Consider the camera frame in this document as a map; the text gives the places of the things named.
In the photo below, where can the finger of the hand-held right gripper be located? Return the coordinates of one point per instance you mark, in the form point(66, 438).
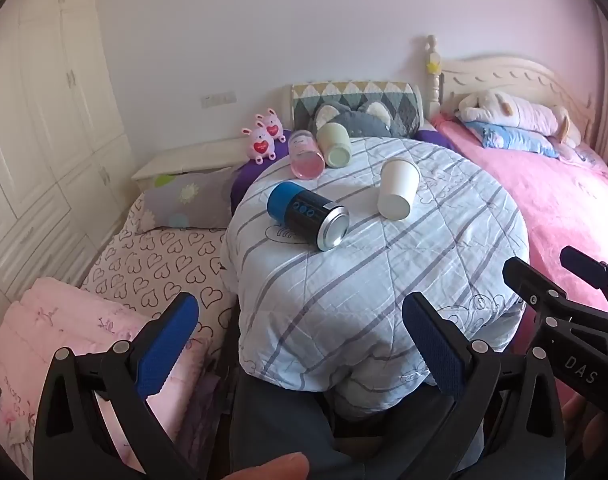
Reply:
point(536, 287)
point(581, 262)

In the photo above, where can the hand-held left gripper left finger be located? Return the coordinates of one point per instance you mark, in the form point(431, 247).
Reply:
point(166, 345)

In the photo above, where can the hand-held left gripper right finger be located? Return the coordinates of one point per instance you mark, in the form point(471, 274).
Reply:
point(436, 345)

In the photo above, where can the white cup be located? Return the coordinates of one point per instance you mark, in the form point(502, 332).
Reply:
point(398, 187)

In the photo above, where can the blue and black metal cup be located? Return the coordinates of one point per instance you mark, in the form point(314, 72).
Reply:
point(304, 215)

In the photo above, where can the light green cup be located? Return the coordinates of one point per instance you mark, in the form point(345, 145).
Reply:
point(334, 145)

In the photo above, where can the clear pink cup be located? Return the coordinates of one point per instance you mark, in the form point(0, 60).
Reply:
point(306, 155)

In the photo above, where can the person's right hand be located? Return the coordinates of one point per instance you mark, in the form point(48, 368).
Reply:
point(601, 435)

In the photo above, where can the person's left hand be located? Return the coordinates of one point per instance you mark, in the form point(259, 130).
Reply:
point(274, 467)

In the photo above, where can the pink fleece blanket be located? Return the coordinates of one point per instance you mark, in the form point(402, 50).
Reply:
point(549, 200)

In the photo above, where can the heart print bed sheet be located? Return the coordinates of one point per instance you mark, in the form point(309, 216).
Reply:
point(154, 265)

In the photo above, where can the striped light blue quilt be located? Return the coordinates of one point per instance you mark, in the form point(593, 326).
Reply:
point(364, 290)

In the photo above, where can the folded pink quilt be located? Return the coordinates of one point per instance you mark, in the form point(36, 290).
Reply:
point(59, 320)

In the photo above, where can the blue printed pillow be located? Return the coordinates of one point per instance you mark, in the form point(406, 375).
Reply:
point(514, 139)

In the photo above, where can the dark grey cloth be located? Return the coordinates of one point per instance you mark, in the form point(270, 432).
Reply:
point(284, 425)

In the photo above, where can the grey flower print pillow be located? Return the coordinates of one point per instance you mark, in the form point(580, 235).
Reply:
point(194, 200)

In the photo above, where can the white dog plush toy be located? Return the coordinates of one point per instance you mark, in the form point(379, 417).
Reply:
point(519, 110)

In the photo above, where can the purple cloth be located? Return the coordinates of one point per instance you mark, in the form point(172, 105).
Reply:
point(244, 180)

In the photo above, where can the cream wooden bed headboard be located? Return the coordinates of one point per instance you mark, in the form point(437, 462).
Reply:
point(499, 72)

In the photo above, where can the pink bunny toy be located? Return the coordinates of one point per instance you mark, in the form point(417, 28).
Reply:
point(274, 125)
point(260, 145)

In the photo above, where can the grey cat plush pillow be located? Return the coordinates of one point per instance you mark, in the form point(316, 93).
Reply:
point(354, 122)

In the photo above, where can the cream wardrobe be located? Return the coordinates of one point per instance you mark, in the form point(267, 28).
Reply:
point(44, 110)

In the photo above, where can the diamond patterned cushion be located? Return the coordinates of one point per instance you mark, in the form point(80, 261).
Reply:
point(354, 92)

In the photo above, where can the white wall socket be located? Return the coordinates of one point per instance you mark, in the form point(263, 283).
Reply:
point(218, 100)

